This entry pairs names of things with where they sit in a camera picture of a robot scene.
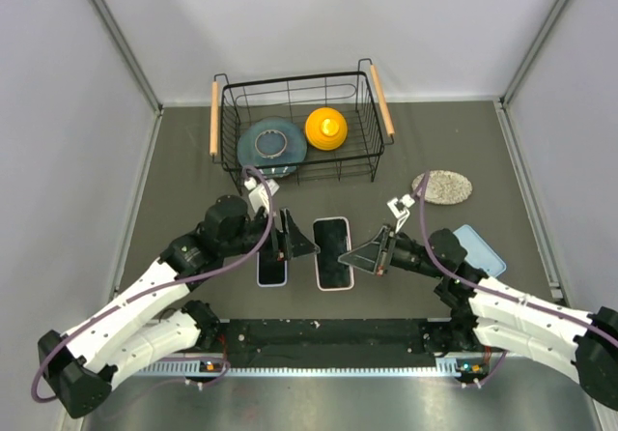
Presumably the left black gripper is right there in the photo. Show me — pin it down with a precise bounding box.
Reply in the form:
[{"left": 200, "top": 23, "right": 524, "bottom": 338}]
[{"left": 221, "top": 207, "right": 319, "bottom": 261}]

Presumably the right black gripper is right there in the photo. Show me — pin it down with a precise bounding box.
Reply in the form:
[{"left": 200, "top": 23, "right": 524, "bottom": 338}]
[{"left": 340, "top": 222, "right": 445, "bottom": 278}]

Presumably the blue smartphone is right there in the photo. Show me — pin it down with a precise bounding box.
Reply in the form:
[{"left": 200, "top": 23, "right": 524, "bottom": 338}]
[{"left": 258, "top": 251, "right": 286, "bottom": 285}]

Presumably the teal smartphone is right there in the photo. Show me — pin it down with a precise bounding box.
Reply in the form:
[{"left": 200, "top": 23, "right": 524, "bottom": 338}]
[{"left": 313, "top": 217, "right": 353, "bottom": 289}]

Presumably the pink phone case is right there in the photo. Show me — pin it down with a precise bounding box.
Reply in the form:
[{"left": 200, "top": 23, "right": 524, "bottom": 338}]
[{"left": 311, "top": 215, "right": 356, "bottom": 292}]

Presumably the lavender phone case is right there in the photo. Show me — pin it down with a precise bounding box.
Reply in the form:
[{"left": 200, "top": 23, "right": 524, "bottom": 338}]
[{"left": 255, "top": 251, "right": 289, "bottom": 288}]

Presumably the light blue phone case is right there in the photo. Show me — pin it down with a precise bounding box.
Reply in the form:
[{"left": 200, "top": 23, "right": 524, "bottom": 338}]
[{"left": 454, "top": 224, "right": 507, "bottom": 277}]

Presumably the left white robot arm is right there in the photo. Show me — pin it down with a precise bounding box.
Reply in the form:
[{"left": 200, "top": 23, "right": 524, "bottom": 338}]
[{"left": 36, "top": 195, "right": 318, "bottom": 418}]

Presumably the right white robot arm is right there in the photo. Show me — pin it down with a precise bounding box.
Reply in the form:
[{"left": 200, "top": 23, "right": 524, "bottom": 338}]
[{"left": 339, "top": 225, "right": 617, "bottom": 409}]

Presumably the speckled round coaster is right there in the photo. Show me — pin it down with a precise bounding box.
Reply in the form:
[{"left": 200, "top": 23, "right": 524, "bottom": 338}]
[{"left": 425, "top": 170, "right": 473, "bottom": 206}]

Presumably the blue ceramic plate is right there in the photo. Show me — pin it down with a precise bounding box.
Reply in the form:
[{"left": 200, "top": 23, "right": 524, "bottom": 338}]
[{"left": 237, "top": 117, "right": 307, "bottom": 179}]

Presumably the yellow ribbed bowl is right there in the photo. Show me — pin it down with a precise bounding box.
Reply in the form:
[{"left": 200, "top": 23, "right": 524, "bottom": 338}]
[{"left": 304, "top": 106, "right": 348, "bottom": 151}]

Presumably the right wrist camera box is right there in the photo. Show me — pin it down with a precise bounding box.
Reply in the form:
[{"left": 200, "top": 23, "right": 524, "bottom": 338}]
[{"left": 386, "top": 194, "right": 416, "bottom": 219}]

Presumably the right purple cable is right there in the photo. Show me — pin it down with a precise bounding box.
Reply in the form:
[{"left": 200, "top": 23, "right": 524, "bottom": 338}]
[{"left": 414, "top": 169, "right": 618, "bottom": 326}]

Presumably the purple cable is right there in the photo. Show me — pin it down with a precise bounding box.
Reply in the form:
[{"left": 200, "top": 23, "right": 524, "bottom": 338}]
[
  {"left": 414, "top": 169, "right": 618, "bottom": 326},
  {"left": 29, "top": 164, "right": 279, "bottom": 406}
]

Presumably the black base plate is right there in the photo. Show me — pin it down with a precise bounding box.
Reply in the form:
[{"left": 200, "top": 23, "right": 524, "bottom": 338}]
[{"left": 182, "top": 319, "right": 486, "bottom": 368}]

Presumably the black wire basket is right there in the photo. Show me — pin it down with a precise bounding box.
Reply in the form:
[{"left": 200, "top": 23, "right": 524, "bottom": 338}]
[{"left": 209, "top": 58, "right": 395, "bottom": 188}]

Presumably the slotted cable duct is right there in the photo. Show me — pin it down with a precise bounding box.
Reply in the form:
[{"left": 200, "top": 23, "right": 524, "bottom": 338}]
[{"left": 135, "top": 358, "right": 462, "bottom": 378}]

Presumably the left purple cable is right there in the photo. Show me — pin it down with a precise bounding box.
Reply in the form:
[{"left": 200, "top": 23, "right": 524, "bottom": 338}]
[{"left": 29, "top": 164, "right": 279, "bottom": 406}]

